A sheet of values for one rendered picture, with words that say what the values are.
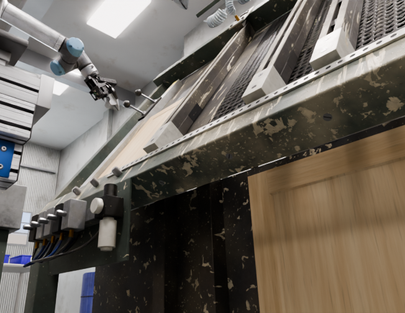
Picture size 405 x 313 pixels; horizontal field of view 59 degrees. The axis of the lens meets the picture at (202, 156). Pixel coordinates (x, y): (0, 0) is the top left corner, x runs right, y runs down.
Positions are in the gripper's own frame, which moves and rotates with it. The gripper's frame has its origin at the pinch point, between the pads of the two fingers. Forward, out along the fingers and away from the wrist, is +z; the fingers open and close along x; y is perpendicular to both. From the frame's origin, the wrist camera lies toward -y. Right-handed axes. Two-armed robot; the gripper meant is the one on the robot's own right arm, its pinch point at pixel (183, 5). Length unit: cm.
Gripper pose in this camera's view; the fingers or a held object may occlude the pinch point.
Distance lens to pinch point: 121.3
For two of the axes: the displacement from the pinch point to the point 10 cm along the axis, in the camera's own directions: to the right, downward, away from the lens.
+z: 3.7, 9.3, -0.5
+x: -6.8, 3.1, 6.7
